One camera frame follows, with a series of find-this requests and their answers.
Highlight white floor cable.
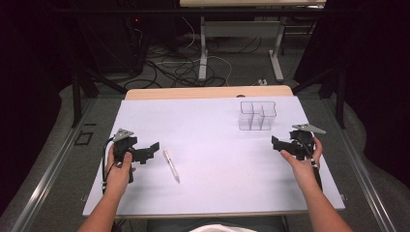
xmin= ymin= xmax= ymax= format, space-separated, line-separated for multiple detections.
xmin=181 ymin=16 xmax=234 ymax=87

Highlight desk with white legs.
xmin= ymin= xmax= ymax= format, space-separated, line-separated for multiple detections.
xmin=179 ymin=0 xmax=327 ymax=83

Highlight left hand-held gripper cable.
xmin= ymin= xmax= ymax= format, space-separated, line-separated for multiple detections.
xmin=101 ymin=136 xmax=118 ymax=195

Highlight black metal stand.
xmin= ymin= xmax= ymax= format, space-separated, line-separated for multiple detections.
xmin=291 ymin=66 xmax=348 ymax=130
xmin=71 ymin=63 xmax=128 ymax=129

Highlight white pen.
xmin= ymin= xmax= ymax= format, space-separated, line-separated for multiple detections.
xmin=161 ymin=148 xmax=181 ymax=185

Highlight clear plastic organizer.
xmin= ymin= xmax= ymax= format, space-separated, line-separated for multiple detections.
xmin=238 ymin=101 xmax=278 ymax=131

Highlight black computer tower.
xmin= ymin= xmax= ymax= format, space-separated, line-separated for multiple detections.
xmin=96 ymin=13 xmax=150 ymax=75

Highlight white table mat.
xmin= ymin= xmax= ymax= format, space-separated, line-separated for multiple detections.
xmin=82 ymin=95 xmax=346 ymax=218

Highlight right hand-held gripper cable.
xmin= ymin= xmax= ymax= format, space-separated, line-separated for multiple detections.
xmin=297 ymin=137 xmax=324 ymax=191

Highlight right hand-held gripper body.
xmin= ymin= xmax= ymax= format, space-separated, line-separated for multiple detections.
xmin=288 ymin=123 xmax=327 ymax=161

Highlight wooden table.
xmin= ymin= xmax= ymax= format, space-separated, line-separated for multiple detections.
xmin=124 ymin=84 xmax=295 ymax=102

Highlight hand-held gripper cable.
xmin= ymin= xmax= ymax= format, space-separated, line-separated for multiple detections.
xmin=297 ymin=137 xmax=324 ymax=191
xmin=101 ymin=136 xmax=118 ymax=195

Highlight person's left hand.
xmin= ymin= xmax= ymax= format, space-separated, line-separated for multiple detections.
xmin=103 ymin=144 xmax=136 ymax=198

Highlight person's right hand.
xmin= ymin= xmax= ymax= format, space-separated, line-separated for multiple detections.
xmin=279 ymin=136 xmax=324 ymax=191

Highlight tangle of black floor cables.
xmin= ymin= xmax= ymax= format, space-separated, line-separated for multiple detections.
xmin=123 ymin=36 xmax=263 ymax=91

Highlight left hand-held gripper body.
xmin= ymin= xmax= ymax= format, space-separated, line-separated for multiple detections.
xmin=112 ymin=128 xmax=139 ymax=184

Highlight metal floor rail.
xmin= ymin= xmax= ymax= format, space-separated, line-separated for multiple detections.
xmin=11 ymin=96 xmax=97 ymax=232
xmin=322 ymin=96 xmax=398 ymax=232

